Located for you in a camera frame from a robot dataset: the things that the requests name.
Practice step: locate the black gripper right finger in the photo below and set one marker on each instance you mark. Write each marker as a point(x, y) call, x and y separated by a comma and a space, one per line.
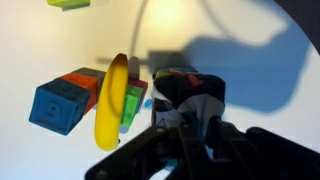
point(263, 156)

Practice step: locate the lime yellow foam cube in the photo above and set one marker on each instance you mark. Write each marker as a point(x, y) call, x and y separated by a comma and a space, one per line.
point(68, 3)

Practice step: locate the black and white picture cube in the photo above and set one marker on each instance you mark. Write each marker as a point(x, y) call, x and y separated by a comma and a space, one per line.
point(190, 91)

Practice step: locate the yellow toy banana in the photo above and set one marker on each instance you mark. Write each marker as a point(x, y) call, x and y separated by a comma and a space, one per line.
point(111, 103)

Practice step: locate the small green foam cube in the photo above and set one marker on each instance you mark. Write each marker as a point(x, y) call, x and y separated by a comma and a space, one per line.
point(131, 104)

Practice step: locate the blue foam cube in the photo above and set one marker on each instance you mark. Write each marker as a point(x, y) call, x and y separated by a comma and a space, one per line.
point(58, 106)

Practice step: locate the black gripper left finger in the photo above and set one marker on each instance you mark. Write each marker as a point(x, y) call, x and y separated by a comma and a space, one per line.
point(133, 156)

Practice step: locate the orange foam cube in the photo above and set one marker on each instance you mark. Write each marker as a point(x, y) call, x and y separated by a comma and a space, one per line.
point(82, 85)

